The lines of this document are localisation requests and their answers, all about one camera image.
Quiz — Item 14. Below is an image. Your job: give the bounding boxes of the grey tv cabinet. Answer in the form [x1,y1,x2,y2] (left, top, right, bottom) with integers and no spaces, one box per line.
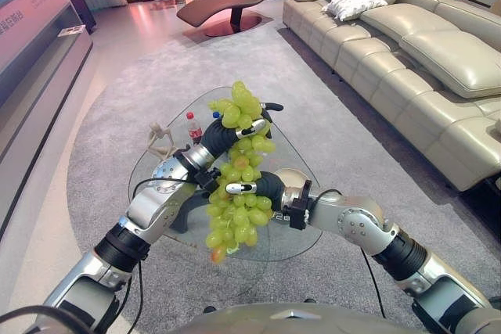
[0,0,95,239]

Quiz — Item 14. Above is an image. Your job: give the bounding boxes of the red cola bottle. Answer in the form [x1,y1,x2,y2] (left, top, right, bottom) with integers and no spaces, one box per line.
[185,111,204,146]

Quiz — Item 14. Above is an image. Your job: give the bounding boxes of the grey carpet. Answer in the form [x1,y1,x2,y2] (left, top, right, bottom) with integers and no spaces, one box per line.
[66,25,501,334]

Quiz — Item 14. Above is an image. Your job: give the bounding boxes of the wooden mannequin figure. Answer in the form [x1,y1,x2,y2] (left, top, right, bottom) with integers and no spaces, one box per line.
[146,121,186,161]

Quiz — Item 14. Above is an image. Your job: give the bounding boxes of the silver robot torso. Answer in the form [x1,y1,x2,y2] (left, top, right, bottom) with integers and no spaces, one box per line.
[164,301,427,334]

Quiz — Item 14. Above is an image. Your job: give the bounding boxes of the white patterned cushion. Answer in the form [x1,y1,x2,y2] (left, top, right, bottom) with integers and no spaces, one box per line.
[321,0,389,22]

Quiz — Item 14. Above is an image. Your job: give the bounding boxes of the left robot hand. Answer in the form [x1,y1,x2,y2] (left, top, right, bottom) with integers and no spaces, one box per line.
[200,102,284,160]

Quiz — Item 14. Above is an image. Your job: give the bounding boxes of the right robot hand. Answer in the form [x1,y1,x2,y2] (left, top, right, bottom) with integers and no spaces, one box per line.
[225,171,286,210]

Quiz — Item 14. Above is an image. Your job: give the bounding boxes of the round glass coffee table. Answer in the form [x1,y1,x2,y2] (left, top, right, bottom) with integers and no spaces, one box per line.
[128,86,325,264]

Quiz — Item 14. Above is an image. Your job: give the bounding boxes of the small card on cabinet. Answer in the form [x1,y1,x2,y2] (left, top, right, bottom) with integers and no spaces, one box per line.
[57,25,86,38]

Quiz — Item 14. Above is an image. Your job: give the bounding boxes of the green grape bunch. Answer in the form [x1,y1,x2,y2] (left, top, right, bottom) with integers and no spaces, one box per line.
[204,80,276,264]

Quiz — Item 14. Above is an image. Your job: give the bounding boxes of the beige leather sofa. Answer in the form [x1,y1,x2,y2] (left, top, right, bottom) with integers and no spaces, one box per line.
[282,0,501,192]

